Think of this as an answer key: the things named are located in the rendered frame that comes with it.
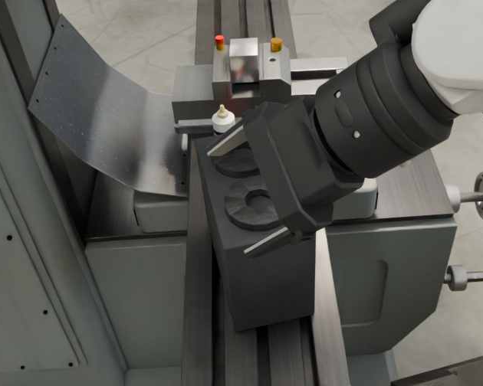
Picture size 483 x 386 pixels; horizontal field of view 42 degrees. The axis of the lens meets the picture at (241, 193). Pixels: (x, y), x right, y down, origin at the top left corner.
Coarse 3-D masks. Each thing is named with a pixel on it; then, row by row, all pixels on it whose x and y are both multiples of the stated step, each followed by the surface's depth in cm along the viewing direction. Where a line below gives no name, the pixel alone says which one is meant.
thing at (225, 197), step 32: (224, 160) 86; (224, 192) 84; (256, 192) 82; (224, 224) 80; (256, 224) 78; (224, 256) 78; (288, 256) 80; (224, 288) 94; (256, 288) 84; (288, 288) 85; (256, 320) 89
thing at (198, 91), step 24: (192, 72) 125; (216, 72) 117; (312, 72) 123; (336, 72) 123; (192, 96) 120; (216, 96) 118; (240, 96) 118; (264, 96) 118; (288, 96) 118; (312, 96) 118; (192, 120) 122
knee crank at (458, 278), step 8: (448, 272) 146; (456, 272) 142; (464, 272) 142; (472, 272) 144; (480, 272) 144; (448, 280) 144; (456, 280) 142; (464, 280) 142; (472, 280) 144; (480, 280) 144; (456, 288) 143; (464, 288) 143
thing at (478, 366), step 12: (468, 360) 121; (480, 360) 120; (432, 372) 119; (444, 372) 118; (456, 372) 118; (468, 372) 118; (480, 372) 118; (396, 384) 117; (408, 384) 116; (420, 384) 115; (432, 384) 111; (444, 384) 111; (456, 384) 115; (468, 384) 117; (480, 384) 116
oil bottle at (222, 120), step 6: (222, 108) 110; (216, 114) 112; (222, 114) 111; (228, 114) 112; (216, 120) 111; (222, 120) 111; (228, 120) 111; (234, 120) 112; (216, 126) 111; (222, 126) 111; (228, 126) 111; (216, 132) 113; (222, 132) 112
